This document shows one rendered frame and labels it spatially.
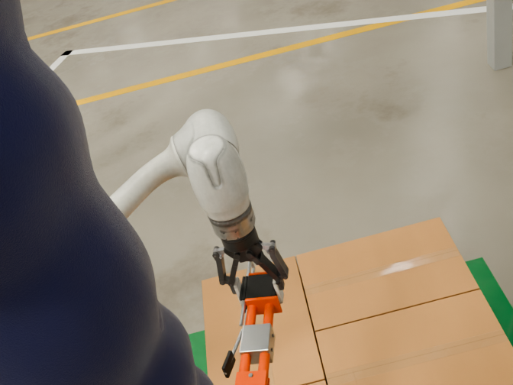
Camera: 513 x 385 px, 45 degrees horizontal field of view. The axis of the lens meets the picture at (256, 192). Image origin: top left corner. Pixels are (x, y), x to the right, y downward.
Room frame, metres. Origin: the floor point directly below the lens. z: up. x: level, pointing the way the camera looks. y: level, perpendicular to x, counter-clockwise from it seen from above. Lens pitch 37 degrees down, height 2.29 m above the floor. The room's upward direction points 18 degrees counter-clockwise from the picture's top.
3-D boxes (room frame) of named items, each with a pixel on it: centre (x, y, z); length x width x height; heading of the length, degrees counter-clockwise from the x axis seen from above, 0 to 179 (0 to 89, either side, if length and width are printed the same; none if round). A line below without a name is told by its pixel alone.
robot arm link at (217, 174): (0.98, 0.06, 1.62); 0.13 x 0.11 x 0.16; 179
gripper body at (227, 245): (0.97, 0.06, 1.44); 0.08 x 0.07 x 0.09; 73
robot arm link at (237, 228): (0.97, 0.06, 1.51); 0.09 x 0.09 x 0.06
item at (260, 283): (0.97, 0.05, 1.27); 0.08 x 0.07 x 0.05; 164
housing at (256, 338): (0.84, 0.09, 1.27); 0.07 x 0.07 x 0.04; 74
